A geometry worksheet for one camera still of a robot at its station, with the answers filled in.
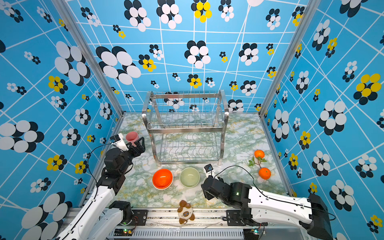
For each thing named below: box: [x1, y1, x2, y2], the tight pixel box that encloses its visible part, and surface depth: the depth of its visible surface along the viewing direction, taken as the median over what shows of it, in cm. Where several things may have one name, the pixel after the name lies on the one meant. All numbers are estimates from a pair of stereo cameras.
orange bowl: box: [152, 168, 174, 191], surface depth 84 cm
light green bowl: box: [179, 167, 201, 188], surface depth 86 cm
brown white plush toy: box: [177, 200, 195, 225], surface depth 75 cm
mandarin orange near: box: [258, 167, 272, 180], surface depth 86 cm
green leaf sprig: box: [248, 156, 268, 169], surface depth 93 cm
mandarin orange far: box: [254, 149, 265, 159], surface depth 93 cm
